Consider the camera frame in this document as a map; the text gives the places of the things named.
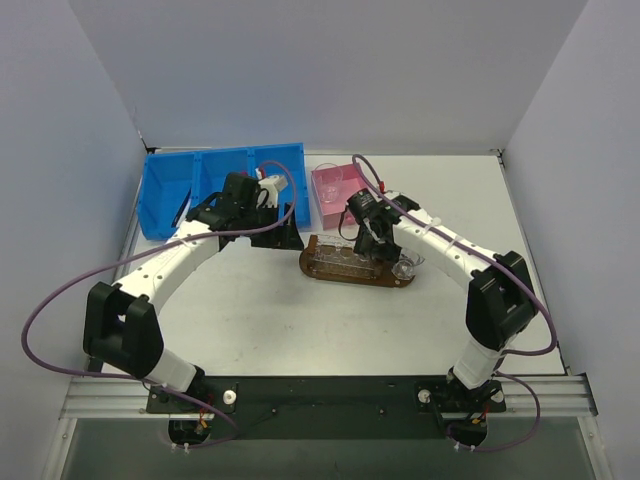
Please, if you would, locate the brown wooden tray holder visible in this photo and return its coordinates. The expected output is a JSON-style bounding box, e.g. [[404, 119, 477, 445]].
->
[[299, 234, 414, 288]]

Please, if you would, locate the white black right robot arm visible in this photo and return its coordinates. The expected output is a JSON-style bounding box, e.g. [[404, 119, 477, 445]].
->
[[346, 188, 539, 390]]

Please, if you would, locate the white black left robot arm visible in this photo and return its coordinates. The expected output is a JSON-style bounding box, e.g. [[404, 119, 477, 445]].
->
[[83, 172, 304, 412]]

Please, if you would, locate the blue plastic bin middle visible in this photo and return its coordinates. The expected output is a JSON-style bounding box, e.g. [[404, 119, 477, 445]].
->
[[191, 147, 254, 207]]

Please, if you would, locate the blue plastic bin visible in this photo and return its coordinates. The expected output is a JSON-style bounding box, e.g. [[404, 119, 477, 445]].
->
[[137, 151, 197, 241], [191, 147, 254, 207], [250, 143, 311, 229]]

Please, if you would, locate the blue plastic bin right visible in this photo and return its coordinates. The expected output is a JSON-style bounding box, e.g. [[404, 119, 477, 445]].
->
[[250, 143, 311, 229]]

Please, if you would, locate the pink wooden drawer box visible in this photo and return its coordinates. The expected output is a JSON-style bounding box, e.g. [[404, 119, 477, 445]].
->
[[310, 164, 366, 231]]

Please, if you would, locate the blue plastic bin left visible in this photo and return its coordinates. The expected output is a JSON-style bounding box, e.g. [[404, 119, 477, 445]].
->
[[137, 151, 197, 241]]

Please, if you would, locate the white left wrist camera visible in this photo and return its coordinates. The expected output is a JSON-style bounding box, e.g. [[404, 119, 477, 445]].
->
[[257, 175, 289, 208]]

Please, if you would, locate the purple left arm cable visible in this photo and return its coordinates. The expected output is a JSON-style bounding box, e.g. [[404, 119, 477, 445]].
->
[[22, 159, 307, 449]]

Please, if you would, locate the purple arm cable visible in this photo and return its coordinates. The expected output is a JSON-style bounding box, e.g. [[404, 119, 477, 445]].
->
[[22, 159, 307, 449], [351, 153, 559, 454]]

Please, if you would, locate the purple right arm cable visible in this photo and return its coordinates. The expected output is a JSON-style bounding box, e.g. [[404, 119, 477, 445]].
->
[[351, 153, 559, 454]]

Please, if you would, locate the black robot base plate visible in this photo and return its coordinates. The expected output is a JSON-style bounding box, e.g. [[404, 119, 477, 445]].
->
[[146, 375, 506, 440]]

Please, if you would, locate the aluminium frame rail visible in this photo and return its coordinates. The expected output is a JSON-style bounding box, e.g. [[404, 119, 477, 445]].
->
[[61, 375, 598, 419]]

